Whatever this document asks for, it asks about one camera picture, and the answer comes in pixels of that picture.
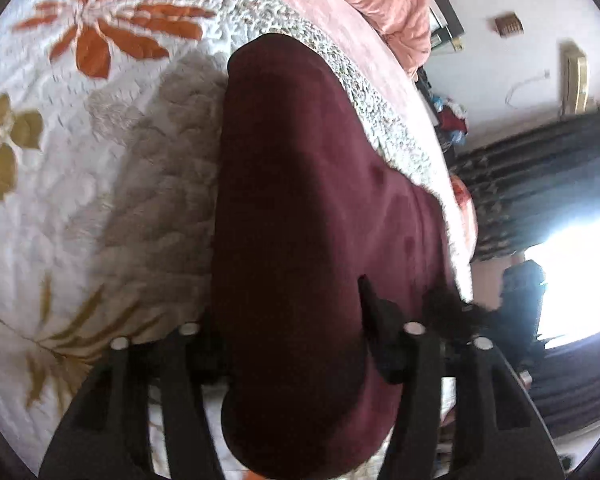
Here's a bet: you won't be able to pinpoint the dark wooden headboard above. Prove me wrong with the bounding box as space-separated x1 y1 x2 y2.
429 0 465 52

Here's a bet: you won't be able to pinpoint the brown wall ornament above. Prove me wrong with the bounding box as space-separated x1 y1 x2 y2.
494 12 524 38

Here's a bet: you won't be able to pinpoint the pink bed sheet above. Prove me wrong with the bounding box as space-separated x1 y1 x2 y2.
220 0 422 126

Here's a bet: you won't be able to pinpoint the dark curtain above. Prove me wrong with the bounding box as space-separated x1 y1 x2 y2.
452 108 600 261

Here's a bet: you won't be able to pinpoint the wall air conditioner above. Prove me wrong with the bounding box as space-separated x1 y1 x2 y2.
560 40 588 116

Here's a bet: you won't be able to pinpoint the orange pillow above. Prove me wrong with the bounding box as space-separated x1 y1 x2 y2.
450 174 478 259

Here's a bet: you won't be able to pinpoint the maroon pants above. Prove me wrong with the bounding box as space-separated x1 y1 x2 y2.
208 34 454 479

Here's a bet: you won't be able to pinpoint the cluttered nightstand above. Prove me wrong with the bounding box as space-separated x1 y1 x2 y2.
415 67 468 168

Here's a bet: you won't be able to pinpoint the white floral quilt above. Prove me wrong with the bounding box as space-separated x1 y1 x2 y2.
0 0 472 474

